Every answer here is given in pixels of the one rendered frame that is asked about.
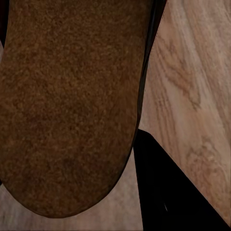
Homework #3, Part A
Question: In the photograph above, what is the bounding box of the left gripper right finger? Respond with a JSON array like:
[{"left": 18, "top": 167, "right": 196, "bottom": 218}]
[{"left": 133, "top": 129, "right": 231, "bottom": 231}]

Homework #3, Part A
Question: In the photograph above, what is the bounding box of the sandal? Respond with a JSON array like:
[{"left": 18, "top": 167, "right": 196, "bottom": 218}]
[{"left": 0, "top": 0, "right": 167, "bottom": 218}]

